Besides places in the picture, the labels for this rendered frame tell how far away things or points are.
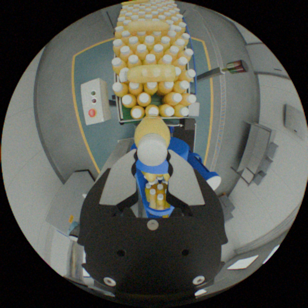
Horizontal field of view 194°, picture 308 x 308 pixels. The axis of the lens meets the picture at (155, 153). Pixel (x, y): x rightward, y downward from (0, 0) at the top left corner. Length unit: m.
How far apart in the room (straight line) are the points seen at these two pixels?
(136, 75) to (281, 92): 3.47
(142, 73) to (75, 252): 0.80
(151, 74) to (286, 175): 3.59
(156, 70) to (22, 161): 2.77
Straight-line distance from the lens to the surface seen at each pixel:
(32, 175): 2.80
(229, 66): 0.55
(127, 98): 0.40
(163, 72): 0.36
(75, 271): 0.58
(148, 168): 0.34
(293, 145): 3.37
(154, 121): 0.15
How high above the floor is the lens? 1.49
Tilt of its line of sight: 61 degrees down
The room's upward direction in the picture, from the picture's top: 165 degrees clockwise
